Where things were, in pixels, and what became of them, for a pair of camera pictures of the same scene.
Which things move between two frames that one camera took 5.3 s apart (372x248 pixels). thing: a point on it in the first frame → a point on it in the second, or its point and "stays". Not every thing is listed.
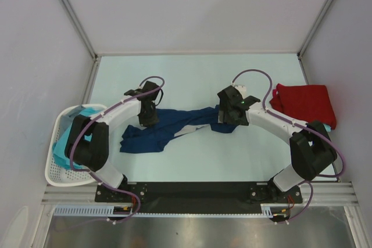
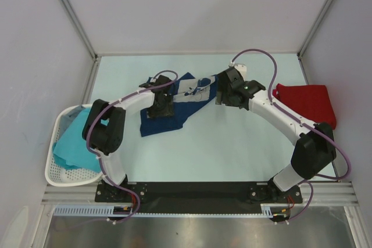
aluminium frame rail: (325, 194) stays
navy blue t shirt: (154, 138) → (191, 95)
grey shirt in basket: (67, 118) stays
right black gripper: (223, 110) → (219, 96)
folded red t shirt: (305, 103) stays
